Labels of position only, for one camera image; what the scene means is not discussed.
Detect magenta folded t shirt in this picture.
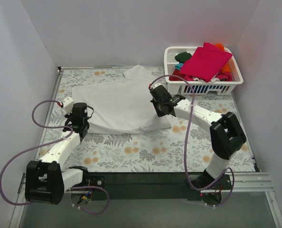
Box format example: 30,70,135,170
180,42,233,83

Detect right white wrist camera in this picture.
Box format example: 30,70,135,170
149,83,162,90

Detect orange t shirt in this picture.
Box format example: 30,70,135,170
214,43,232,74

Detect floral patterned table mat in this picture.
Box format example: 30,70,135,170
46,68,255,172

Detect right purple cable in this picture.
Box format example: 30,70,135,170
148,75,235,207

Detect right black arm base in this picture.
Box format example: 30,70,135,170
188,174,233,207

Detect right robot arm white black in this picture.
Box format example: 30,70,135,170
149,84,246,191

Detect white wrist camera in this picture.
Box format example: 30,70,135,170
149,83,162,90
59,97,75,113

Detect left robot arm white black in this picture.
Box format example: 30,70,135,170
25,101,90,204

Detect aluminium frame rail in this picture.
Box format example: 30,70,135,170
17,173,274,194

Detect dark red t shirt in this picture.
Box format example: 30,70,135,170
169,68,185,81

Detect white t shirt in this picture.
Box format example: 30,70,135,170
72,65,171,134

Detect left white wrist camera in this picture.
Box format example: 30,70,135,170
59,97,75,113

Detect dark green t shirt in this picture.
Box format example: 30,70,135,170
174,52,192,64

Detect teal t shirt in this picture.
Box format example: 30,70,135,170
175,63,184,71

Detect white plastic basket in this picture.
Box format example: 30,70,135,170
164,47,244,95

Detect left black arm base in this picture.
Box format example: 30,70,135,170
80,175,105,188

